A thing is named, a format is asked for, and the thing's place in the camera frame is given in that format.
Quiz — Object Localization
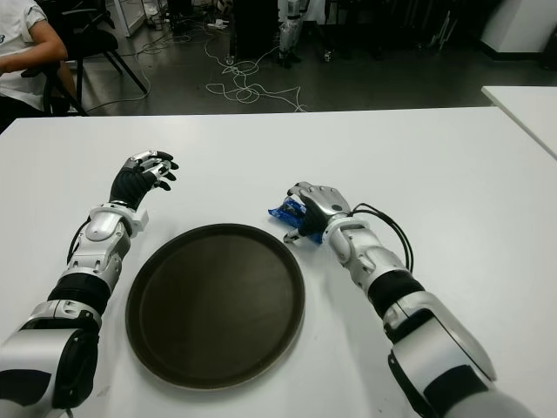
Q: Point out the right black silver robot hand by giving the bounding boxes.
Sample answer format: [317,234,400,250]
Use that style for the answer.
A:
[283,181,352,245]

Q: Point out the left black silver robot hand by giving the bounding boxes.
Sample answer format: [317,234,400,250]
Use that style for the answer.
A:
[108,149,180,212]

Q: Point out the blue Oreo cookie packet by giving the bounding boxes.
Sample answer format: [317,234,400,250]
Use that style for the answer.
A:
[267,195,325,245]

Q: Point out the black armrest chair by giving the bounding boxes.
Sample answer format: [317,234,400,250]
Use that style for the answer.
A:
[21,60,88,117]

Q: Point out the dark brown round tray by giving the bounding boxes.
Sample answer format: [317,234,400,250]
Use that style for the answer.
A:
[124,222,306,389]

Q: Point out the black office chair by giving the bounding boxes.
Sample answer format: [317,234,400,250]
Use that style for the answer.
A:
[43,0,149,95]

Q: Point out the black robot support stand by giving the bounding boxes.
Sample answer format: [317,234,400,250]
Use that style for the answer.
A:
[311,17,349,63]

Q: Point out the white low cabinet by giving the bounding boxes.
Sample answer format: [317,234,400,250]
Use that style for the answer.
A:
[106,0,151,38]

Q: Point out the silver humanoid robot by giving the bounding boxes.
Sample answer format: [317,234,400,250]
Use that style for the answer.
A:
[278,0,305,67]

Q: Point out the person in white shirt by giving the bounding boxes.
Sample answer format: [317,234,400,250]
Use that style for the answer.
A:
[0,0,70,134]

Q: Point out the black cabinet on casters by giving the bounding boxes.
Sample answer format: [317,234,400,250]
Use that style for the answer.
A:
[233,0,282,60]

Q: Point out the black metal-legged chairs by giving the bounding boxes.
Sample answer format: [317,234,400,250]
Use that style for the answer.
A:
[417,0,462,51]

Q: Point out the white side table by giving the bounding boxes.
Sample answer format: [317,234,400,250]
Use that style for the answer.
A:
[480,84,557,158]

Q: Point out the white black-based cabinet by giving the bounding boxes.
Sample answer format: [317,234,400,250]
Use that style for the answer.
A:
[480,0,557,56]

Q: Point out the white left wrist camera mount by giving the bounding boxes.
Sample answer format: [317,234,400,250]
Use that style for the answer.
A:
[129,209,150,239]

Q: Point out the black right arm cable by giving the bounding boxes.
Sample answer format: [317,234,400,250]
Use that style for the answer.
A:
[350,202,414,273]

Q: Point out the white floor cable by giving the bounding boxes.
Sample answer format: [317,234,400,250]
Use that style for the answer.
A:
[137,17,308,112]

